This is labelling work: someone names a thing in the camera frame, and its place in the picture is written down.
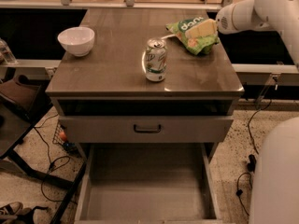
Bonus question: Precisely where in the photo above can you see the closed middle drawer black handle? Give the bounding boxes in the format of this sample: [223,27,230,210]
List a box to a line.
[59,116,233,143]

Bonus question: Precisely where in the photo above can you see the orange ball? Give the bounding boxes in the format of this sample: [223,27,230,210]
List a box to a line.
[59,132,67,142]

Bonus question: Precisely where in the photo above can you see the open bottom drawer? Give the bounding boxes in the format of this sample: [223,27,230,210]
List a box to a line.
[75,144,223,224]

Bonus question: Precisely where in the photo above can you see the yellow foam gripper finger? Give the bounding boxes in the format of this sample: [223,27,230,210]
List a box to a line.
[185,19,217,38]

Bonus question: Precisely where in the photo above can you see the black side table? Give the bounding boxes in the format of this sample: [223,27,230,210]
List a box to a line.
[0,75,86,224]

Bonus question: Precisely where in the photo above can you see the black floor cable right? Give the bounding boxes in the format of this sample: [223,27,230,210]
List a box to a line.
[235,99,274,217]

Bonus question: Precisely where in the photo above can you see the white ceramic bowl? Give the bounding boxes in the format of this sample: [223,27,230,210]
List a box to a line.
[58,27,95,57]

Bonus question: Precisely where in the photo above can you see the black floor cable left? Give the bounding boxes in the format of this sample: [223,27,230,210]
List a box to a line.
[32,112,78,205]

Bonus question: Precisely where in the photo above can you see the black floor cable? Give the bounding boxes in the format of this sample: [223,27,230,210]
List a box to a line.
[235,99,274,217]
[32,112,78,205]

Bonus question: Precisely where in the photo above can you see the clear plastic water bottle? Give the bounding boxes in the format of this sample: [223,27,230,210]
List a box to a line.
[0,38,17,64]

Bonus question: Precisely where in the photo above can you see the grey drawer cabinet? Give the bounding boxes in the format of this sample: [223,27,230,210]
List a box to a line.
[45,8,245,160]

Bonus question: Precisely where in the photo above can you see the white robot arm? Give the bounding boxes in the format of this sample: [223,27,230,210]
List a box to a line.
[216,0,299,224]

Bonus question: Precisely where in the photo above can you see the green white soda can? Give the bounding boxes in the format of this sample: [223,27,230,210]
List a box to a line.
[145,37,167,82]

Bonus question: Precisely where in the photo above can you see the green rice chip bag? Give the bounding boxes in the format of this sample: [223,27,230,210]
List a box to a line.
[166,17,219,55]

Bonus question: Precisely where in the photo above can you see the sneaker shoe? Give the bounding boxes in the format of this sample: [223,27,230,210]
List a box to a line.
[0,202,23,220]

